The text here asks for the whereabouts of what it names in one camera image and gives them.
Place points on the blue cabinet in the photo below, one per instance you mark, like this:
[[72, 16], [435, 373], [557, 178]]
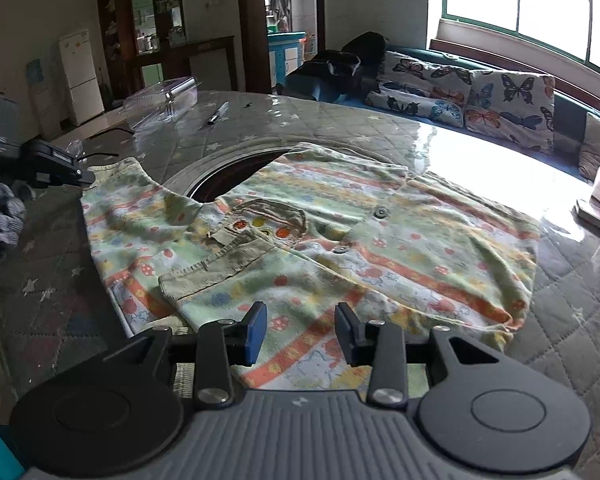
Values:
[[284, 57]]

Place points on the butterfly print cushion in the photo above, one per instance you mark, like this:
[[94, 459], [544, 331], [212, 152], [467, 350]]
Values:
[[420, 70], [415, 107], [510, 110]]

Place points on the dark wooden door frame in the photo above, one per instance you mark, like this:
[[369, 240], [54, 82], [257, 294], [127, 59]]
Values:
[[250, 25]]

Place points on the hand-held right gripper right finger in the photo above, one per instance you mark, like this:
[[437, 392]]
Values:
[[341, 331]]

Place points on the dark clothes pile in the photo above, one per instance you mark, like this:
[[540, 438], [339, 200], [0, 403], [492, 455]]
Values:
[[340, 62]]

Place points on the grey quilted star table cover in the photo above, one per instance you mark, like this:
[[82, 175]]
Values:
[[330, 120]]

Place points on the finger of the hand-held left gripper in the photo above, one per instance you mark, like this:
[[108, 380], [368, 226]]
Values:
[[55, 162]]

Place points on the white water dispenser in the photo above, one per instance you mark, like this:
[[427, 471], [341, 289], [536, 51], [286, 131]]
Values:
[[42, 100]]

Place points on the round dark table inset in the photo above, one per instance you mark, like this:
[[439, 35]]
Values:
[[230, 180]]

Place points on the teal sofa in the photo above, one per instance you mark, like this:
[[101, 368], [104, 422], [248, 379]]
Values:
[[567, 125]]

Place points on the person's left hand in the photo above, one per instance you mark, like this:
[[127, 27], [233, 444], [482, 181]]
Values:
[[5, 212]]

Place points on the dark wooden display cabinet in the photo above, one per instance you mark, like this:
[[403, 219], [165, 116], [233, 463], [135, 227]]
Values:
[[145, 10]]

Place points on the black pen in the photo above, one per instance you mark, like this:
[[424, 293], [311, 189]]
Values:
[[218, 114]]

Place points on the clear plastic container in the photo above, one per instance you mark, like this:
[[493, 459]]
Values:
[[160, 101]]

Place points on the pastel patterned children's shirt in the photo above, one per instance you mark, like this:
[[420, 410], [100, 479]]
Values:
[[405, 240]]

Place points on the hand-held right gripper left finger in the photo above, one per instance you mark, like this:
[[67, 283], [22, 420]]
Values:
[[255, 332]]

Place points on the white refrigerator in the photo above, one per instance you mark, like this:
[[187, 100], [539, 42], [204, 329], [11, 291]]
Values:
[[80, 75]]

